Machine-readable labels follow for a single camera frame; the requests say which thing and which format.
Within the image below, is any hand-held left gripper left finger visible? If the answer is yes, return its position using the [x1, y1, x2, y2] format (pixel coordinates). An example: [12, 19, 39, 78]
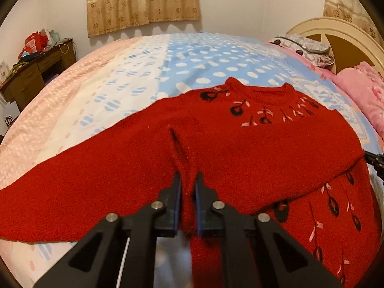
[33, 172, 182, 288]

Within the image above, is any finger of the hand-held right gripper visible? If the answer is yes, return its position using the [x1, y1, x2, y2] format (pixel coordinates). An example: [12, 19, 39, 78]
[364, 151, 384, 184]

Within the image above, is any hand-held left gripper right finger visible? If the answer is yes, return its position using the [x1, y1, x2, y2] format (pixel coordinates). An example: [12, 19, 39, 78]
[195, 172, 344, 288]

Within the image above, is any red knitted sweater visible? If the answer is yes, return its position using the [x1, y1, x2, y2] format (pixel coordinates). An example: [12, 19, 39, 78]
[0, 77, 382, 288]

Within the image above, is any pink floral pillow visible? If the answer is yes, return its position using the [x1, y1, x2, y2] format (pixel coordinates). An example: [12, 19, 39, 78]
[331, 61, 384, 140]

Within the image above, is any white red flowered pillow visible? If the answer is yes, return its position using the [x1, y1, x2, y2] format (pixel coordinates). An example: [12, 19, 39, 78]
[309, 54, 336, 68]

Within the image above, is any pink bed sheet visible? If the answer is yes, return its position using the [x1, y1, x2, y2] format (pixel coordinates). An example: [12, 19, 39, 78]
[265, 40, 338, 80]

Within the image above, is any cream wooden headboard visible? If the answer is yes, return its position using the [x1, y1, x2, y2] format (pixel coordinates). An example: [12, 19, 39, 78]
[285, 17, 384, 75]

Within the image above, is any grey patterned pillow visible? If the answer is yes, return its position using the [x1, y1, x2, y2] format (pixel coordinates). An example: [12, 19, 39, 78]
[268, 34, 331, 56]

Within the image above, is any blue polka dot quilt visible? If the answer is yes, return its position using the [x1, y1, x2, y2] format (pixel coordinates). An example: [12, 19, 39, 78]
[0, 32, 384, 288]

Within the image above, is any beige patterned curtain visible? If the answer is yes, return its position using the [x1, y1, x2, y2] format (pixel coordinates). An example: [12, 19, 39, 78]
[322, 0, 384, 47]
[86, 0, 201, 38]

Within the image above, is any white paper bag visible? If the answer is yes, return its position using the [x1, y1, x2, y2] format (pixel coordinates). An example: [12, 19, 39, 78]
[0, 100, 20, 137]

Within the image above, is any brown wooden desk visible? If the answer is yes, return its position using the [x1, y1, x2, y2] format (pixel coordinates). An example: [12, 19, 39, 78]
[0, 38, 77, 111]

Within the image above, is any light blue bag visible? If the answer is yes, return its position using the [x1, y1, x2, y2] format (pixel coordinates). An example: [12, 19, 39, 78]
[48, 30, 62, 46]

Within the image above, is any red gift bag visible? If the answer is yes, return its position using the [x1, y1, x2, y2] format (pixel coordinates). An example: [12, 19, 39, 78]
[24, 31, 49, 54]

